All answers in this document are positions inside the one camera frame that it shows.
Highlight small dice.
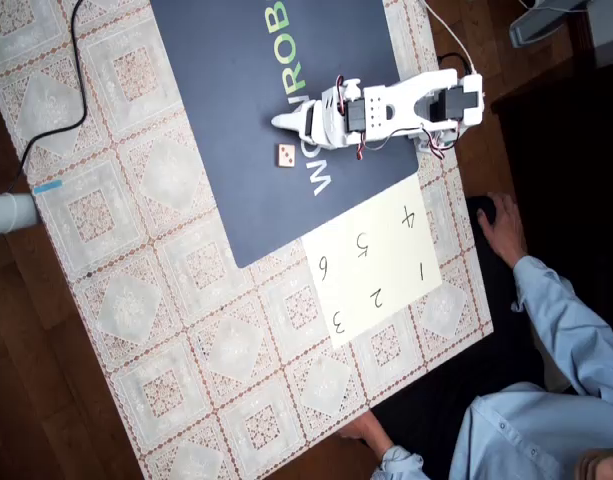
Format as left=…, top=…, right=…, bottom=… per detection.
left=274, top=143, right=297, bottom=170

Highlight left forearm light blue sleeve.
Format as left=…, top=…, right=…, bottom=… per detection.
left=373, top=443, right=428, bottom=480

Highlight right forearm light blue sleeve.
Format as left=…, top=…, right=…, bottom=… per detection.
left=510, top=253, right=613, bottom=401

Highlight person's right hand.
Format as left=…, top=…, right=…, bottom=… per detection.
left=475, top=192, right=530, bottom=271

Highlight person's left hand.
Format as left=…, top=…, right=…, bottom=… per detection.
left=338, top=410, right=393, bottom=459

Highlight dark blue WOWROBO mat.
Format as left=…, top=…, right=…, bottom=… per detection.
left=149, top=0, right=420, bottom=270

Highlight cream paper sheet with numbers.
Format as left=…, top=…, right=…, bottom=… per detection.
left=301, top=178, right=444, bottom=350

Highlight black object under hand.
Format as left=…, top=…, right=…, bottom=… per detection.
left=467, top=194, right=498, bottom=224

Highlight grey stand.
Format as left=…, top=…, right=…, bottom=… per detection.
left=508, top=0, right=590, bottom=49

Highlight white lace tablecloth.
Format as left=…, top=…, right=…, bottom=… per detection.
left=0, top=0, right=495, bottom=480

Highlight light grey box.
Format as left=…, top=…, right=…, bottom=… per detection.
left=584, top=0, right=613, bottom=69

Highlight white plastic tube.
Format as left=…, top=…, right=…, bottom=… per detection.
left=0, top=192, right=40, bottom=237

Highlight person in light blue shirt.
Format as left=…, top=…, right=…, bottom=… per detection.
left=448, top=380, right=613, bottom=480

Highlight red white wrist servo wire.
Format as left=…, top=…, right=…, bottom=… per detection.
left=335, top=74, right=349, bottom=119

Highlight red white lower servo wire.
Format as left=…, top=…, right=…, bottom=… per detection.
left=354, top=124, right=450, bottom=162

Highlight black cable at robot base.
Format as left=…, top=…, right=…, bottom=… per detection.
left=437, top=52, right=476, bottom=77

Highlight white power cable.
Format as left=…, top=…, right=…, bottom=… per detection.
left=421, top=0, right=481, bottom=79

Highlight long black cable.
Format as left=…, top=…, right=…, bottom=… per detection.
left=5, top=0, right=90, bottom=196

